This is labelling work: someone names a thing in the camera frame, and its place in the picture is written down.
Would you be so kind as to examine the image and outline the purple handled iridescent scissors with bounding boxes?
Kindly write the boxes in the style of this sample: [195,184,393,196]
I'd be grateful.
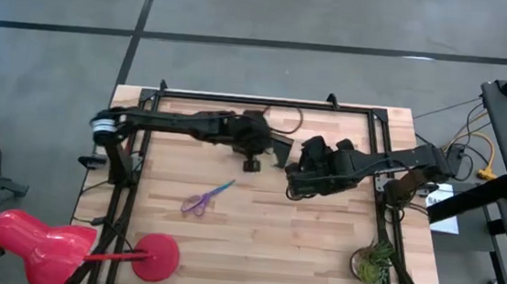
[179,173,237,220]

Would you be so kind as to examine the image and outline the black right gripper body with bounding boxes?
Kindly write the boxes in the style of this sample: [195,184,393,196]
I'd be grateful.
[282,132,361,203]

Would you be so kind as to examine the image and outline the black table frame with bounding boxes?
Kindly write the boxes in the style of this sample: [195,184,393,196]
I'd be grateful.
[59,71,463,284]

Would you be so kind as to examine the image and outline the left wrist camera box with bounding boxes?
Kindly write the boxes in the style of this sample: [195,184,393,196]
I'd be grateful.
[242,156,263,175]

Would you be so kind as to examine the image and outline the yellow cable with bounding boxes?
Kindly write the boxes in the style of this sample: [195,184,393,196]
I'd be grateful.
[442,127,502,182]

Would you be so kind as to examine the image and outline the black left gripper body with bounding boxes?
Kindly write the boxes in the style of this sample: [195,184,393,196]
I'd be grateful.
[228,108,276,160]

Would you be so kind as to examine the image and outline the black cable loop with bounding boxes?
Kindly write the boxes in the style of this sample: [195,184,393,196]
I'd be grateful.
[260,103,306,137]

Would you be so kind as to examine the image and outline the white paper sheet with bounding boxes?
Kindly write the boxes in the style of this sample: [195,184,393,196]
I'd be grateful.
[422,181,464,236]

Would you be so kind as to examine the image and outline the small green potted plant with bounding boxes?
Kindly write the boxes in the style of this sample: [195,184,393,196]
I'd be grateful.
[347,236,398,284]

